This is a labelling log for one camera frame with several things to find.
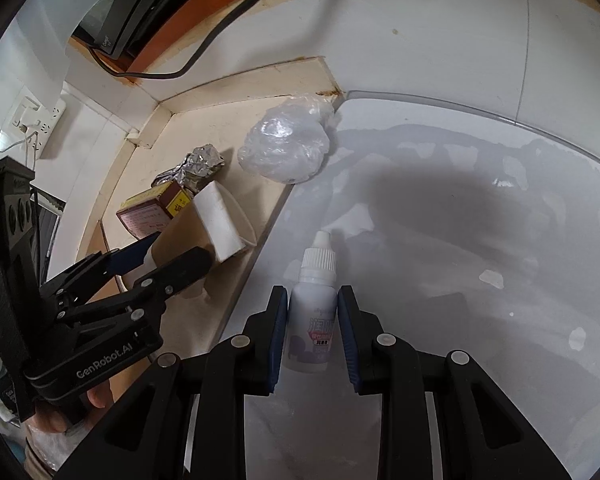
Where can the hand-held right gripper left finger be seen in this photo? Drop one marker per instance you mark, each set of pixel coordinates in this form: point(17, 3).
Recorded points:
point(278, 340)

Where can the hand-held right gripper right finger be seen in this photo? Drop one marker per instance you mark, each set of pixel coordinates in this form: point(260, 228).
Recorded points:
point(347, 340)

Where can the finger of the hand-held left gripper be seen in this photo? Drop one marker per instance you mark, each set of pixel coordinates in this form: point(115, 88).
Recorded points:
point(185, 265)
point(135, 252)

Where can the white dropper bottle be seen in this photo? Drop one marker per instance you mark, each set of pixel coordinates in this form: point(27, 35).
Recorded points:
point(312, 310)

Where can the brown paper cup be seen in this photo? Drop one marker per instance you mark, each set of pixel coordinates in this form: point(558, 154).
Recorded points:
point(220, 220)

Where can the person's left hand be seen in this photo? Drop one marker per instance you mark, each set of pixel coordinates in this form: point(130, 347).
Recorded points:
point(100, 396)

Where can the red and yellow seasoning box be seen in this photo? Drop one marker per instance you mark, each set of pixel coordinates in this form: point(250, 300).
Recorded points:
point(145, 215)

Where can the crumpled silver foil wrapper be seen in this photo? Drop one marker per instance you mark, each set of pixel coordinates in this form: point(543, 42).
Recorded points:
point(200, 165)

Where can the crumpled clear plastic bag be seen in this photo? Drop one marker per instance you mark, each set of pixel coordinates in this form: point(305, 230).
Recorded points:
point(285, 145)

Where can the black framed panel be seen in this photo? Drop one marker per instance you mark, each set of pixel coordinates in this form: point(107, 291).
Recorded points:
point(125, 5)

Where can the white wall outlet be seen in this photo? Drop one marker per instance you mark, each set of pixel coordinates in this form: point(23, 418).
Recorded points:
point(30, 120)

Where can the orange wooden window frame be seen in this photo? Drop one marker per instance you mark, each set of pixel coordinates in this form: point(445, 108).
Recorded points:
point(175, 30)

